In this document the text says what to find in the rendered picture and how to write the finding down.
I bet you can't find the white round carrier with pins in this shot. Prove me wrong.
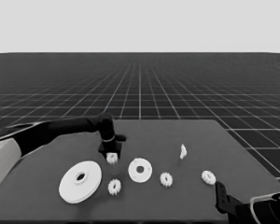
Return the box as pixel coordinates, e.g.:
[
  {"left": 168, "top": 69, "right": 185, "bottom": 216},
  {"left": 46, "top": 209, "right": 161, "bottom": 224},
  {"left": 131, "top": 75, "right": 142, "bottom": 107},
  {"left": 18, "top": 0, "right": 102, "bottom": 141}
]
[{"left": 127, "top": 157, "right": 154, "bottom": 184}]

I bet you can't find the large thick white disc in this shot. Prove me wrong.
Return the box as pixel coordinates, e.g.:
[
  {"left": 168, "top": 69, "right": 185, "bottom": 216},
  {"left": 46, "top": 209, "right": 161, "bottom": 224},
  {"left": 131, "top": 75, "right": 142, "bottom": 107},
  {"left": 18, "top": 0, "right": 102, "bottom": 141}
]
[{"left": 58, "top": 160, "right": 103, "bottom": 204}]

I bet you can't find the small white T-shaped piece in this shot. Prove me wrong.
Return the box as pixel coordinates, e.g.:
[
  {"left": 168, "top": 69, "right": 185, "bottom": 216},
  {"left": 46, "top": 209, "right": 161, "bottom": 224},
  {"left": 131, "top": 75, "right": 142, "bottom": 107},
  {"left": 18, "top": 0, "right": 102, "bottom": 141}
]
[{"left": 179, "top": 143, "right": 188, "bottom": 161}]

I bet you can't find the small white toothed gear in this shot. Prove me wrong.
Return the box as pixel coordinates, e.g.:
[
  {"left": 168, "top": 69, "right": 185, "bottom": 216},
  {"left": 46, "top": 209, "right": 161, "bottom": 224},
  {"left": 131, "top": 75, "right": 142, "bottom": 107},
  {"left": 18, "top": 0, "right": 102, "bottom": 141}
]
[
  {"left": 159, "top": 172, "right": 175, "bottom": 189},
  {"left": 107, "top": 178, "right": 122, "bottom": 196},
  {"left": 201, "top": 170, "right": 217, "bottom": 186},
  {"left": 105, "top": 152, "right": 119, "bottom": 165}
]

